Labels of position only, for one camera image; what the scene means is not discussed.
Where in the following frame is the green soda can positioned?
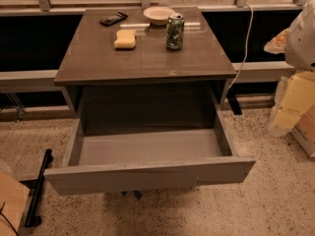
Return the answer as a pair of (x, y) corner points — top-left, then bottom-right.
(166, 13), (185, 50)

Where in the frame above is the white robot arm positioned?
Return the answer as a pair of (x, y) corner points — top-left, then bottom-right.
(284, 0), (315, 70)

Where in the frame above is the grey cabinet with top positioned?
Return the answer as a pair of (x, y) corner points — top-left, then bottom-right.
(55, 7), (235, 136)

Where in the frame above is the open grey top drawer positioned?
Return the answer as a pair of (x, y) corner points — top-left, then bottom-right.
(43, 88), (257, 197)

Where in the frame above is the yellow sponge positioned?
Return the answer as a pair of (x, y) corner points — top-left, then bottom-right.
(114, 29), (136, 49)

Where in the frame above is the white bowl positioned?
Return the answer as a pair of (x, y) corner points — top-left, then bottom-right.
(143, 6), (174, 26)

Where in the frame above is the black remote control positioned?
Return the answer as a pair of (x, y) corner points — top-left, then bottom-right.
(99, 12), (128, 27)

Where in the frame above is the cardboard box at right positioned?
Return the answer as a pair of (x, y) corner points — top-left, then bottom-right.
(291, 105), (315, 157)

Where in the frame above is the brown cardboard sheet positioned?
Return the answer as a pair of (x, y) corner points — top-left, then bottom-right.
(0, 170), (30, 236)

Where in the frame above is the black bar on floor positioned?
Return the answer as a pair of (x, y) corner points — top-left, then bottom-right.
(25, 148), (53, 227)

